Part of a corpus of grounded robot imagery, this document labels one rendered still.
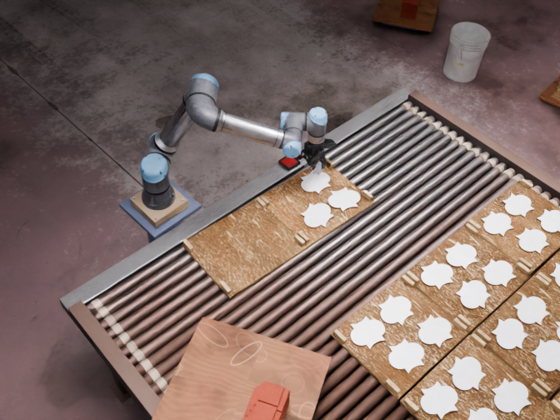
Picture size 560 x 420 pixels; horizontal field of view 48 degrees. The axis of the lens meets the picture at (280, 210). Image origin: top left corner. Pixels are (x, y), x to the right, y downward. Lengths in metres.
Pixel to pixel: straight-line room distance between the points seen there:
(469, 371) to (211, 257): 1.11
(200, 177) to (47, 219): 1.00
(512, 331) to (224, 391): 1.14
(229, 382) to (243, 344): 0.15
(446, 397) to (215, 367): 0.83
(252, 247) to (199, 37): 3.06
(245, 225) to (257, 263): 0.21
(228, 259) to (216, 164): 1.75
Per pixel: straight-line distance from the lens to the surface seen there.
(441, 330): 2.58
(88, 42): 5.58
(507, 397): 2.52
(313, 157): 2.75
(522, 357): 2.63
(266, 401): 2.10
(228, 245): 2.72
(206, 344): 2.35
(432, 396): 2.44
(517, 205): 3.08
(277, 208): 2.85
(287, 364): 2.31
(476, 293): 2.71
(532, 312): 2.74
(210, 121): 2.49
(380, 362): 2.47
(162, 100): 4.89
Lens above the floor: 3.10
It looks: 50 degrees down
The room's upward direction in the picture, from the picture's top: 2 degrees clockwise
